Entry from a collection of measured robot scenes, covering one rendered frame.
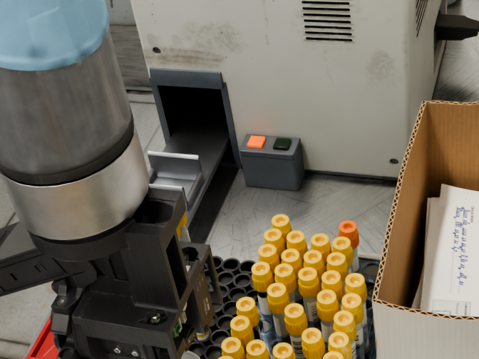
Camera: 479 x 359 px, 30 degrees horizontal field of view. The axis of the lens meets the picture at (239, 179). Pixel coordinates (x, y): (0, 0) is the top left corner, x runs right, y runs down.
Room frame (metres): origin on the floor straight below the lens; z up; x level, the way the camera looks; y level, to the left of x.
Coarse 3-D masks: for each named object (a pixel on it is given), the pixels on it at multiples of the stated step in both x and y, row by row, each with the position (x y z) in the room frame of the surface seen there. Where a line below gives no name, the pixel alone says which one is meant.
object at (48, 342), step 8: (48, 320) 0.58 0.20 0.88; (48, 328) 0.58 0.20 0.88; (40, 336) 0.56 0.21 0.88; (48, 336) 0.57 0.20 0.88; (40, 344) 0.56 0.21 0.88; (48, 344) 0.56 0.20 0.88; (32, 352) 0.55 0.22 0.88; (40, 352) 0.55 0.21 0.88; (48, 352) 0.55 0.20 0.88; (56, 352) 0.55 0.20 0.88
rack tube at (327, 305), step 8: (320, 296) 0.45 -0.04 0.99; (328, 296) 0.45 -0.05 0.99; (320, 304) 0.45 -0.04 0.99; (328, 304) 0.44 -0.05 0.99; (336, 304) 0.45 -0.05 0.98; (320, 312) 0.45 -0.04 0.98; (328, 312) 0.44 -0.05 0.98; (336, 312) 0.45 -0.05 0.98; (328, 320) 0.44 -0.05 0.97; (328, 328) 0.44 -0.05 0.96; (328, 336) 0.45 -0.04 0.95; (328, 352) 0.45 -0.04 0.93
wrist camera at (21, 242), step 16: (16, 224) 0.43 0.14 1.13; (0, 240) 0.42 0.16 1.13; (16, 240) 0.41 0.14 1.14; (0, 256) 0.40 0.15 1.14; (16, 256) 0.39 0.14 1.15; (32, 256) 0.38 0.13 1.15; (48, 256) 0.38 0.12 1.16; (0, 272) 0.39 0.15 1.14; (16, 272) 0.39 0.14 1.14; (32, 272) 0.38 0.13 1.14; (48, 272) 0.38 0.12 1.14; (64, 272) 0.37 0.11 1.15; (80, 272) 0.37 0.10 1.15; (0, 288) 0.39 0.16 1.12; (16, 288) 0.39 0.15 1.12
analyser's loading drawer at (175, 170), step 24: (192, 120) 0.81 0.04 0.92; (216, 120) 0.80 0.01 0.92; (168, 144) 0.78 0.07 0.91; (192, 144) 0.77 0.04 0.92; (216, 144) 0.76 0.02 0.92; (168, 168) 0.72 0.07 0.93; (192, 168) 0.71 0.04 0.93; (216, 168) 0.73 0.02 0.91; (192, 192) 0.68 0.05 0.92; (192, 216) 0.66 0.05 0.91
